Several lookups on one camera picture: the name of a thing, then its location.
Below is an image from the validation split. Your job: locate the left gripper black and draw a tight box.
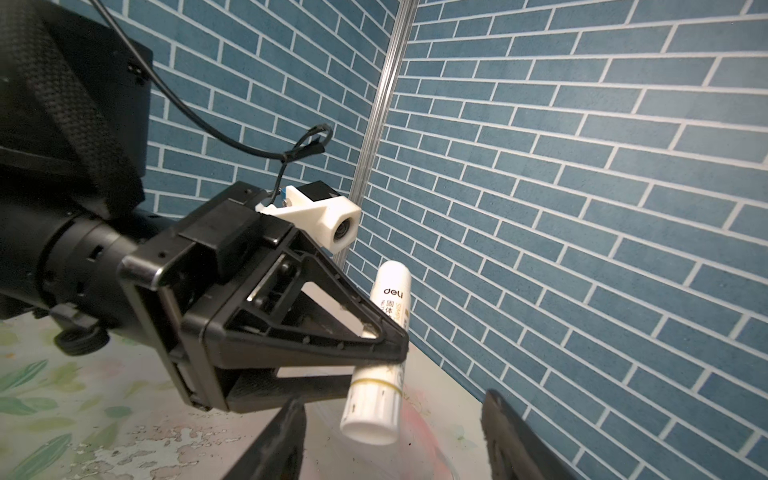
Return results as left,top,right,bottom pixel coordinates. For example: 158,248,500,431
116,182,397,413

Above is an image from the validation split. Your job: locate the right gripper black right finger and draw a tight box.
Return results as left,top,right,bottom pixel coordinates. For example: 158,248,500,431
481,389,576,480

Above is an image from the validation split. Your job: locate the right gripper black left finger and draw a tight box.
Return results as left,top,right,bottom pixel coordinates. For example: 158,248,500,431
223,398,307,480

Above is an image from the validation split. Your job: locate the white glue stick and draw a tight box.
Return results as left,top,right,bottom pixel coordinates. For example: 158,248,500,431
340,260,412,446

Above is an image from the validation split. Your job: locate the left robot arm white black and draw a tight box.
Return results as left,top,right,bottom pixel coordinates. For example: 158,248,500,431
1,1,409,413

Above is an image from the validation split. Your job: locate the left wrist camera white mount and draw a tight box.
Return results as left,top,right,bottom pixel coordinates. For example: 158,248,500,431
255,181,362,254

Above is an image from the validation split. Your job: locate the left aluminium corner post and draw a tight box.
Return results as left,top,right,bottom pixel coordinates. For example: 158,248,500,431
332,0,421,268

